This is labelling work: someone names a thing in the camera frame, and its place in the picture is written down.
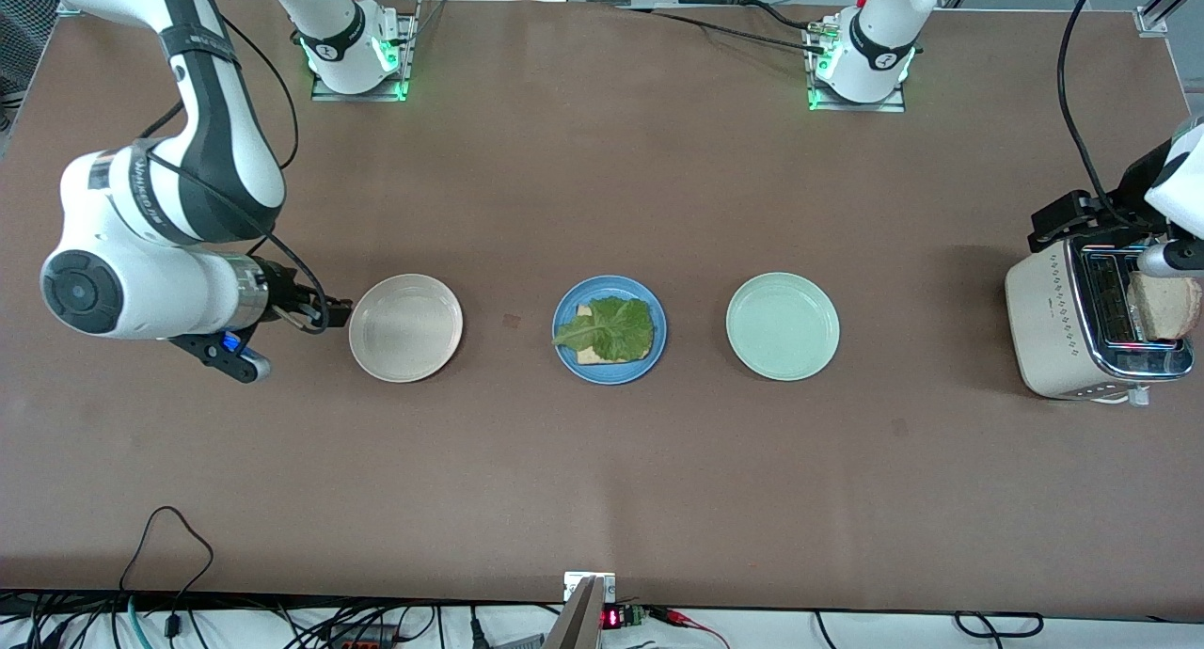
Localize brown bread slice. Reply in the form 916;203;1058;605
1126;271;1204;342
575;302;652;367

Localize green lettuce leaf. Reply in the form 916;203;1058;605
551;296;656;364

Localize beige round plate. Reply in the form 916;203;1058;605
348;274;465;384

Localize blue round plate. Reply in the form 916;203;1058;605
552;275;669;386

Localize light green round plate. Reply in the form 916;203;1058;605
725;272;841;382

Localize cream chrome toaster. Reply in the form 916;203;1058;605
1004;233;1196;407

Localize black white checkered fabric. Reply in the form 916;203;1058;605
0;0;57;104

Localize red black clip leads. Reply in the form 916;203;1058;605
647;606;730;649

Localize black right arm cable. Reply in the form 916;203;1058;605
141;9;330;335

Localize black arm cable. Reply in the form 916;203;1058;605
1057;0;1144;219
141;9;330;335

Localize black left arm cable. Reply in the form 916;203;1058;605
1057;0;1144;219

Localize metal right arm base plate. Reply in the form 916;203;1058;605
310;9;412;103

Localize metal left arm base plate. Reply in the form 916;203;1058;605
807;19;909;114

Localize thin black looped cable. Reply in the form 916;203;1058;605
118;506;215;642

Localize black base cable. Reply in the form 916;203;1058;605
616;6;829;55
741;0;824;31

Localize aluminium camera mount post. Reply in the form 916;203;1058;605
562;571;618;649

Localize coiled black cable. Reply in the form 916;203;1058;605
955;611;1045;639

